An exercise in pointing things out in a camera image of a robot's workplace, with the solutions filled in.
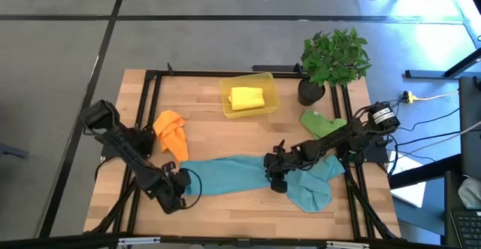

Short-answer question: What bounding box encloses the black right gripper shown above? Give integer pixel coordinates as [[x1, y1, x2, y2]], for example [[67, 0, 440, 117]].
[[263, 139, 304, 180]]

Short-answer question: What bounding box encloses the large teal microfiber towel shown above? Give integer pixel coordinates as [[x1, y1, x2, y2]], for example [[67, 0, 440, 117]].
[[181, 154, 277, 198]]

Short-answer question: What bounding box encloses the orange microfiber towel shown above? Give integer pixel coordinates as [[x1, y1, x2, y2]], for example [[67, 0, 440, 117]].
[[153, 109, 190, 163]]

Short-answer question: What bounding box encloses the yellow microfiber towel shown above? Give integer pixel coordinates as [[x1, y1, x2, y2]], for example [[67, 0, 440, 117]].
[[228, 86, 266, 111]]

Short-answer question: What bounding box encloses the yellow translucent plastic bin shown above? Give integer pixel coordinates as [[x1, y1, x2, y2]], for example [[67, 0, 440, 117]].
[[219, 71, 281, 120]]

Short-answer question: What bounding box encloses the crumpled teal microfiber towel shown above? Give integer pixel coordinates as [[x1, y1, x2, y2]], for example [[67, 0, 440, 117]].
[[283, 153, 346, 214]]

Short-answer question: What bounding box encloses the green microfiber towel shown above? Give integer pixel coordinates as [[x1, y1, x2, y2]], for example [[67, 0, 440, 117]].
[[300, 109, 349, 140]]

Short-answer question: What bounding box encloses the green plant in black pot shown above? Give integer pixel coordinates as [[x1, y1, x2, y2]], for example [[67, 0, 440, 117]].
[[297, 26, 373, 107]]

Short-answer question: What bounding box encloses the white box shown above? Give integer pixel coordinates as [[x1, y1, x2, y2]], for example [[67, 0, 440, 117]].
[[389, 153, 428, 209]]

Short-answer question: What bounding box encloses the dark grey floor object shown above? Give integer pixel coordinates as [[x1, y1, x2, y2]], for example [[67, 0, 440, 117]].
[[0, 141, 30, 159]]

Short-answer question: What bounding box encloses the black desk leg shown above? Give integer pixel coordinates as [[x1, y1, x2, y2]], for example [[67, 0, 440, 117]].
[[404, 47, 481, 80]]

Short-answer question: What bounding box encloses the black side desk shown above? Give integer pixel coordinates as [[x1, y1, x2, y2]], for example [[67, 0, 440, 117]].
[[389, 153, 481, 249]]

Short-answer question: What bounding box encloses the dark grey monitor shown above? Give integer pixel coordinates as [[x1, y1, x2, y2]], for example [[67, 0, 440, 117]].
[[458, 75, 481, 179]]

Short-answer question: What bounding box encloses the pale grey cloth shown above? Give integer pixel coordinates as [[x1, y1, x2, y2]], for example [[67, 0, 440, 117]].
[[458, 176, 481, 210]]

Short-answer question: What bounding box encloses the black keyboard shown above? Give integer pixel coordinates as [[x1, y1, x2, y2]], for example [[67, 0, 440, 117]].
[[449, 209, 481, 248]]

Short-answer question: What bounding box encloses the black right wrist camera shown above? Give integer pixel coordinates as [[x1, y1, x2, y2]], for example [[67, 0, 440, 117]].
[[270, 177, 289, 195]]

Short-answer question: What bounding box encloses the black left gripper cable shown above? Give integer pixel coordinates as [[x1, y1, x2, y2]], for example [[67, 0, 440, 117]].
[[182, 168, 204, 211]]

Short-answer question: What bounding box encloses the black rail with silver brackets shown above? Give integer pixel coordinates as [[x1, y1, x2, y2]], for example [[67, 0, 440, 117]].
[[0, 232, 481, 249]]

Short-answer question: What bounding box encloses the black aluminium table frame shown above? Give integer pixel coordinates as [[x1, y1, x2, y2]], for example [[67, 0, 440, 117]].
[[84, 62, 405, 242]]

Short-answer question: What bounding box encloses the yellow power plug with cable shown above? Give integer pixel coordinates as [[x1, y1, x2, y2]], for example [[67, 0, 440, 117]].
[[401, 89, 460, 105]]

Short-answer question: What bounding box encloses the thin black cable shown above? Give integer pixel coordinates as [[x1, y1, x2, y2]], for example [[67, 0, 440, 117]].
[[400, 108, 461, 133]]

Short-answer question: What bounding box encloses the white cable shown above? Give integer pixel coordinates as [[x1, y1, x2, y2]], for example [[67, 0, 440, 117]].
[[409, 120, 481, 156]]

